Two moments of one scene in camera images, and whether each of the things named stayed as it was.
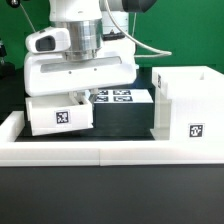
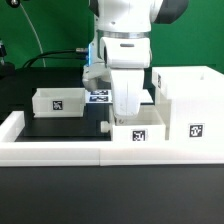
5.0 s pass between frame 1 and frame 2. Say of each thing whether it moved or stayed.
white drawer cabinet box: stayed
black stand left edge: stayed
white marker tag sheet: stayed
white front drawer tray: moved
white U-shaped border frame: stayed
